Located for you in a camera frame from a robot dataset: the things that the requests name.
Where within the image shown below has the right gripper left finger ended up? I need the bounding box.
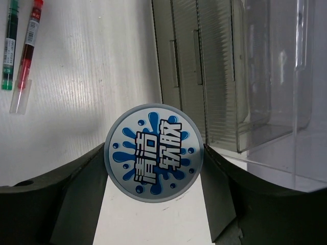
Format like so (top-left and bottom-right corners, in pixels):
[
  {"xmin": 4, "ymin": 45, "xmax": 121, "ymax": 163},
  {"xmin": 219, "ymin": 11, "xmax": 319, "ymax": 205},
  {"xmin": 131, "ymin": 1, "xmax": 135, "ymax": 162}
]
[{"xmin": 1, "ymin": 144, "xmax": 108, "ymax": 244}]

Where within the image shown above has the clear plastic drawer organizer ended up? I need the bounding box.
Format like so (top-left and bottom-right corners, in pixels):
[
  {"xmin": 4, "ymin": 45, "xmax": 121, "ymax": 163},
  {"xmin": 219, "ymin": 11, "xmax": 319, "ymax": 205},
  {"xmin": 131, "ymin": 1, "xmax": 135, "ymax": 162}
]
[{"xmin": 152, "ymin": 1, "xmax": 326, "ymax": 192}]

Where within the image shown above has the blue cleaning gel jar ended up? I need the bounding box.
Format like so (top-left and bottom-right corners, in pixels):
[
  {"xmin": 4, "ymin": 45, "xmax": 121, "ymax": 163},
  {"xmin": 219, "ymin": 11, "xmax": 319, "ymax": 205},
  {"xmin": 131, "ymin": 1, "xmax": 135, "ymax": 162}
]
[{"xmin": 104, "ymin": 104, "xmax": 204, "ymax": 203}]

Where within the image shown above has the red refill pen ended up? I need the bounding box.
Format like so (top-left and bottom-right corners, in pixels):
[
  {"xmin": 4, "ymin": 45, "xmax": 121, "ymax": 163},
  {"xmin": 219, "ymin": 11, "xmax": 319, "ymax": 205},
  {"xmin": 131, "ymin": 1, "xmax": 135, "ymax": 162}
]
[{"xmin": 10, "ymin": 0, "xmax": 44, "ymax": 114}]

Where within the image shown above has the green refill pen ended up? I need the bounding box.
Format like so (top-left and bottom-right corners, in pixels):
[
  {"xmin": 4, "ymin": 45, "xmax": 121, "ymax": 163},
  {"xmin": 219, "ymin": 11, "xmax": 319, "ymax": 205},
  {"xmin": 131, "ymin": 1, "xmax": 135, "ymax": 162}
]
[{"xmin": 1, "ymin": 0, "xmax": 19, "ymax": 90}]

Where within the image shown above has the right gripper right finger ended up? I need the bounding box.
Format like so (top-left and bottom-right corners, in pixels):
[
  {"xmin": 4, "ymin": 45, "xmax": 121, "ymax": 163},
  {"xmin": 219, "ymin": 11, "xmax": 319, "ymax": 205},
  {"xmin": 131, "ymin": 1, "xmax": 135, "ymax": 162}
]
[{"xmin": 201, "ymin": 145, "xmax": 326, "ymax": 244}]

